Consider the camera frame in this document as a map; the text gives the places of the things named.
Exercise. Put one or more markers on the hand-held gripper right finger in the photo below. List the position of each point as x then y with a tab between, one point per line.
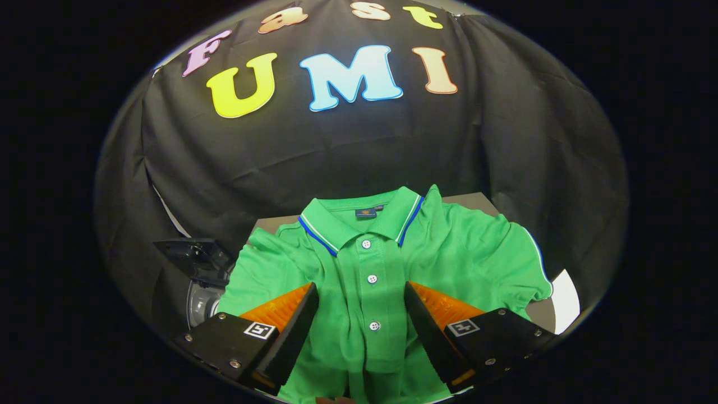
429	331

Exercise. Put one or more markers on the black backdrop cloth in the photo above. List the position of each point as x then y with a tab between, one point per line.
364	151

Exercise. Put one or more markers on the green polo shirt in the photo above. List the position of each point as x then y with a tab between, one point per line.
364	303

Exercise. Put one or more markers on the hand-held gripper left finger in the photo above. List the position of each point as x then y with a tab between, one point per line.
294	331

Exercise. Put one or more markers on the beige cabinet with dark top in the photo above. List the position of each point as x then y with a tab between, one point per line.
477	201

